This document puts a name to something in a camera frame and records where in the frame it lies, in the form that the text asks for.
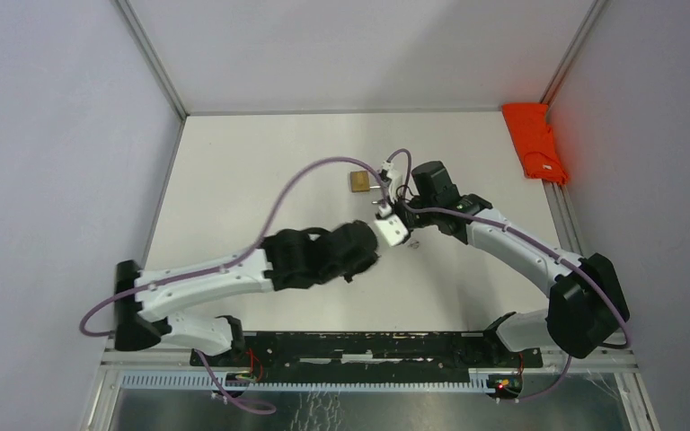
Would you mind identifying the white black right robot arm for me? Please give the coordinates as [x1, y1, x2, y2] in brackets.
[379, 161, 630, 366]

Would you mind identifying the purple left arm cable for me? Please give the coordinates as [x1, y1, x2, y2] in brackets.
[78, 156, 391, 417]

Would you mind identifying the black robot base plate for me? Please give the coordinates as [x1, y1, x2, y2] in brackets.
[207, 331, 544, 383]

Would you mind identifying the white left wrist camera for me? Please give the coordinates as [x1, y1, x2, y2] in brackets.
[370, 202, 410, 248]

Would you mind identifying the white slotted cable duct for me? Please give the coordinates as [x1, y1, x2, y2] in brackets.
[119, 371, 504, 394]

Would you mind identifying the aluminium corner frame rail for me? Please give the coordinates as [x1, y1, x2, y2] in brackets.
[540, 0, 611, 106]

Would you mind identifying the left aluminium frame rail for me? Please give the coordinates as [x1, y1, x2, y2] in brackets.
[111, 0, 189, 121]

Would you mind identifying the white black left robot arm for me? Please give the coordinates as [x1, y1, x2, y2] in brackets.
[114, 220, 378, 366]

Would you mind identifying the orange folded cloth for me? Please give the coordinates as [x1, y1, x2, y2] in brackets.
[501, 102, 570, 186]

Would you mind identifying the large brass padlock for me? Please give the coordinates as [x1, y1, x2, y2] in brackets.
[348, 171, 381, 195]

